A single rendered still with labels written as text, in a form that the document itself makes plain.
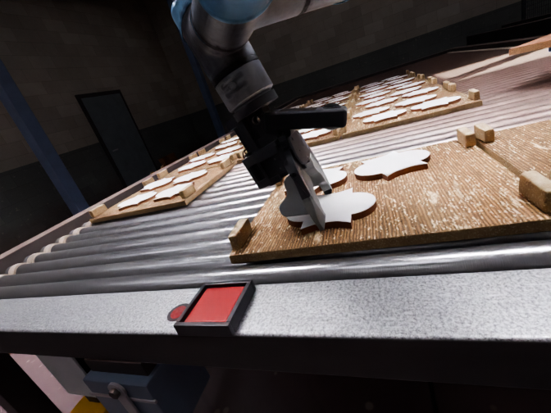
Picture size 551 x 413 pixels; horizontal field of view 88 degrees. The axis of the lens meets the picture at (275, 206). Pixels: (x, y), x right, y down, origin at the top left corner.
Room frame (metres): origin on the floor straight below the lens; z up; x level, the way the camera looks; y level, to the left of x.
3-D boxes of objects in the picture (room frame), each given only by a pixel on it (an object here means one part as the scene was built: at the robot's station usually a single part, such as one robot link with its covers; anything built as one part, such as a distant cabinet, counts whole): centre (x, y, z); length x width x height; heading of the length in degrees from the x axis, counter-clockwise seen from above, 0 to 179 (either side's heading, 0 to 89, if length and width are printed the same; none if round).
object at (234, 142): (1.71, 0.07, 0.94); 0.41 x 0.35 x 0.04; 67
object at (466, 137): (0.52, -0.39, 0.95); 0.06 x 0.02 x 0.03; 157
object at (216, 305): (0.30, 0.11, 0.92); 0.06 x 0.06 x 0.01; 66
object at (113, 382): (0.37, 0.29, 0.77); 0.14 x 0.11 x 0.18; 66
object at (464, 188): (0.47, -0.16, 0.93); 0.41 x 0.35 x 0.02; 67
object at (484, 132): (0.51, -0.42, 0.95); 0.06 x 0.02 x 0.03; 157
